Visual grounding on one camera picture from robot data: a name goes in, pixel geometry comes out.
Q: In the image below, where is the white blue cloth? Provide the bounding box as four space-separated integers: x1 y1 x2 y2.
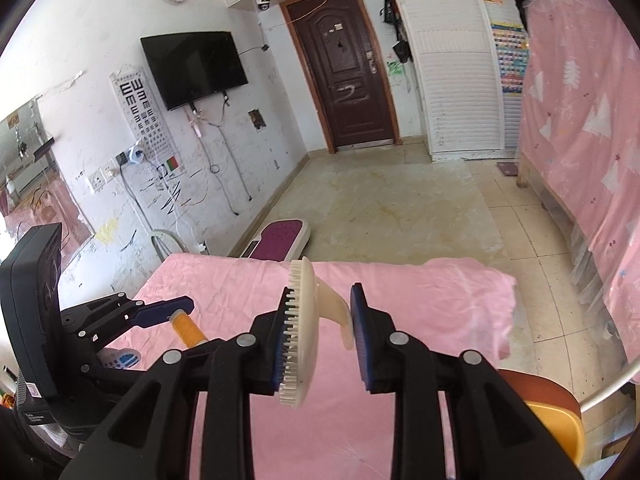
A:
98 348 140 370

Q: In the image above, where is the dark brown door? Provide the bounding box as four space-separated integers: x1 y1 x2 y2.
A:
281 0 400 154

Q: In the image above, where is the black wall television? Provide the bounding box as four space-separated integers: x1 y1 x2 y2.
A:
140 32 248 110

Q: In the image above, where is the pink tree-print bed curtain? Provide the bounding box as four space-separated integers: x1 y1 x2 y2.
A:
520 0 639 360

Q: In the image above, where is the eye chart poster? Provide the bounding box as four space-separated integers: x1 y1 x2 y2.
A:
110 66 181 179

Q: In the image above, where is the colourful wall chart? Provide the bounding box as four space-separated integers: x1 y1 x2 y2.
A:
491 22 529 94

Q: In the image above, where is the cream round scalp brush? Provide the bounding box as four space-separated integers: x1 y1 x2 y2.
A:
279 257 355 408

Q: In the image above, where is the white louvred wardrobe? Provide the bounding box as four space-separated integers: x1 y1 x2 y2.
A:
396 0 515 162

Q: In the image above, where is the wall mirror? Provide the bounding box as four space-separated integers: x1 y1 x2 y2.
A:
1 99 94 266

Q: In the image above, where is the pink table cloth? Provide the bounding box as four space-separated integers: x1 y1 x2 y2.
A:
137 255 516 479

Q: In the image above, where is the white metal chair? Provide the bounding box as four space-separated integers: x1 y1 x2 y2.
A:
579 358 640 414

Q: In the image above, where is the orange trash bin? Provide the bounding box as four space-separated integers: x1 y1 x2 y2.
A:
498 370 586 466

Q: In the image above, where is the orange thread spool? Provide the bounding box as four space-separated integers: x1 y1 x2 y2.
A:
169 309 208 349

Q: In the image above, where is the purple bathroom scale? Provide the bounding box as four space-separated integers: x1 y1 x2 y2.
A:
241 219 310 262

